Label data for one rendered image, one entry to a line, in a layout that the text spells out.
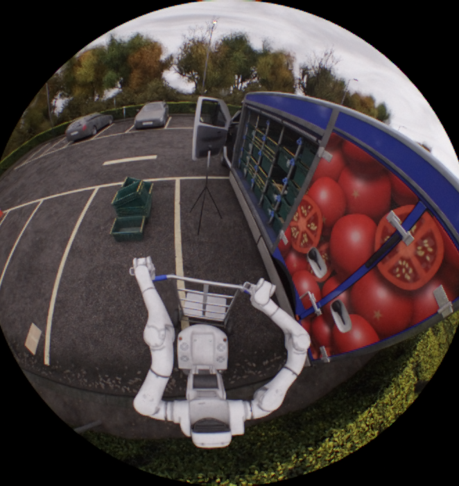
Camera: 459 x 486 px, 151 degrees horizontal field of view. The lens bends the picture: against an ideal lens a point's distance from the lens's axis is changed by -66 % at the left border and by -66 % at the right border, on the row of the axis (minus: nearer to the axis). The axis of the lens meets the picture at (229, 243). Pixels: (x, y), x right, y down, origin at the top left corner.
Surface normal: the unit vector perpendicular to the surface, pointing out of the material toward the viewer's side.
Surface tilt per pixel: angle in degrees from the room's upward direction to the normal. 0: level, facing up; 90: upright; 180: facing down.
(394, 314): 90
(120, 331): 0
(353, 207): 90
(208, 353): 0
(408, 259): 90
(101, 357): 0
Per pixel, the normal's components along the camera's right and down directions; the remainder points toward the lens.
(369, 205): -0.96, 0.07
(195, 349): 0.15, -0.64
